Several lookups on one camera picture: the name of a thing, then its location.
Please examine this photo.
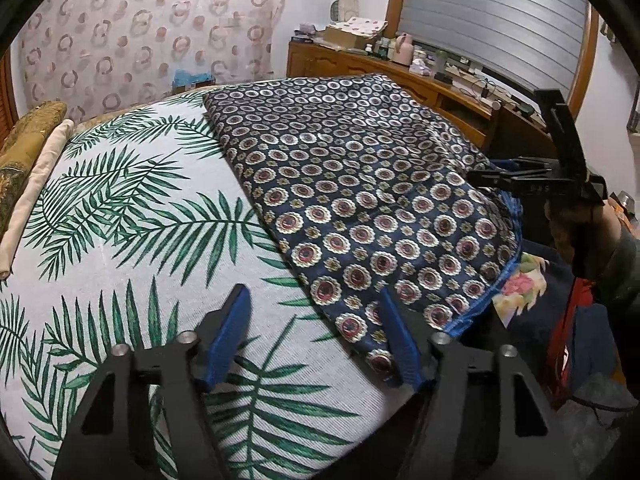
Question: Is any blue crumpled bag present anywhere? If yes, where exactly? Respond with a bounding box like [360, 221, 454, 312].
[172, 69, 214, 94]

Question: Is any person's right hand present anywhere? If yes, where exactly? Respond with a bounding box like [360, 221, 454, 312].
[544, 204, 622, 272]

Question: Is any louvered wooden door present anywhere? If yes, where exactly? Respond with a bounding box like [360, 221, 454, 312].
[0, 55, 16, 136]

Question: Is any white floral cloth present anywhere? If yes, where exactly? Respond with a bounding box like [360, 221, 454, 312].
[333, 16, 390, 39]

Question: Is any brown sunflower folded blanket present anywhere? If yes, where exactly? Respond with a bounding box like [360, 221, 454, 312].
[0, 101, 69, 233]

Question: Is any grey window blind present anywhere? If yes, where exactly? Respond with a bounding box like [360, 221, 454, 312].
[400, 0, 589, 107]

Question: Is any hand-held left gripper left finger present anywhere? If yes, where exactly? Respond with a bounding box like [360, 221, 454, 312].
[50, 284, 252, 480]

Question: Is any leaf-print bedspread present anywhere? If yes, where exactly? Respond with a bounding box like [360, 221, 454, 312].
[0, 87, 417, 480]

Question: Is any cardboard box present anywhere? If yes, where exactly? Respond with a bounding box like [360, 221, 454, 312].
[322, 25, 374, 52]

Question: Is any floral bed sheet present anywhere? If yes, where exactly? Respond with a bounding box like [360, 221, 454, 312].
[492, 252, 547, 319]

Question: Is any dark blue cloth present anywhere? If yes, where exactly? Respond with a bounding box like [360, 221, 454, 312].
[500, 244, 627, 402]

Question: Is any person's right forearm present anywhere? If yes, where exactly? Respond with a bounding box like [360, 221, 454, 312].
[594, 227, 640, 313]

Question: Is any navy patterned satin garment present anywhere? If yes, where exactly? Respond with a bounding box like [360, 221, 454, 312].
[202, 74, 524, 379]

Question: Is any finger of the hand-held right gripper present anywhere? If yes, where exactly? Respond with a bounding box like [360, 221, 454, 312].
[492, 156, 554, 171]
[466, 169, 556, 197]

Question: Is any grey cloth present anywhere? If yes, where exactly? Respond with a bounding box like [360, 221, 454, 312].
[560, 372, 637, 480]

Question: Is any pink thermos jug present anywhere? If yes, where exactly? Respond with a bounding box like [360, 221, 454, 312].
[392, 32, 415, 66]

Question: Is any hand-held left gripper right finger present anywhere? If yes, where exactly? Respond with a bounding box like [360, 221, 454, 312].
[378, 287, 581, 480]

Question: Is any wooden window frame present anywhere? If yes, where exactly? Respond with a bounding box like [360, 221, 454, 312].
[385, 0, 601, 122]

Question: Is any wooden cabinet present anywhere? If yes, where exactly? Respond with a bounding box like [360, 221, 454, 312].
[287, 40, 557, 162]

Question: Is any ring-pattern curtain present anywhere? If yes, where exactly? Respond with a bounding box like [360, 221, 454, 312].
[12, 0, 292, 124]

